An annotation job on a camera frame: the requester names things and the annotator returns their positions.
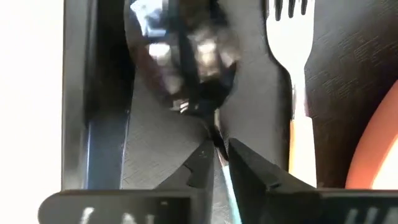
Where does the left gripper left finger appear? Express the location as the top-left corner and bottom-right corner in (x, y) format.
(37, 138), (216, 224)

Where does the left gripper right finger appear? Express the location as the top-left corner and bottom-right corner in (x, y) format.
(228, 137), (398, 224)

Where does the black plastic serving tray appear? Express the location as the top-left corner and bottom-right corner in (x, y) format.
(61, 0), (398, 224)

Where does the spoon with blue handle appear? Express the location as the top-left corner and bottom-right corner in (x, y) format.
(123, 0), (244, 224)

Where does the orange plastic plate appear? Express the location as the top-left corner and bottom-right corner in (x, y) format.
(344, 80), (398, 190)

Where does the fork with peach handle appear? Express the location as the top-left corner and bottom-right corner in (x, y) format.
(265, 0), (318, 189)

